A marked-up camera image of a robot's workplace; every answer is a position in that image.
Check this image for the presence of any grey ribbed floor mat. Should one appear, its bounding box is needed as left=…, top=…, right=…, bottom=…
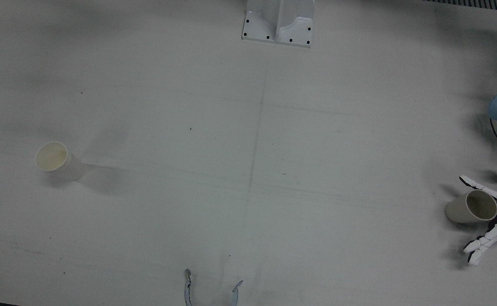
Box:
left=423, top=0, right=497, bottom=13

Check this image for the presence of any blue metal grabber claw tool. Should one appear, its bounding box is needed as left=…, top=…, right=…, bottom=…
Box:
left=184, top=269, right=244, bottom=306

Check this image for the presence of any beige smooth paper cup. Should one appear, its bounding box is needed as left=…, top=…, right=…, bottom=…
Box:
left=445, top=190, right=497, bottom=224

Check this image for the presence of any white ribbed paper cup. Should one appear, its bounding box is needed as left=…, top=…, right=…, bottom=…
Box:
left=35, top=141, right=86, bottom=181

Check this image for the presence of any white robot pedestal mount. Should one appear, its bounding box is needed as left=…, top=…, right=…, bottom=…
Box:
left=242, top=0, right=316, bottom=48

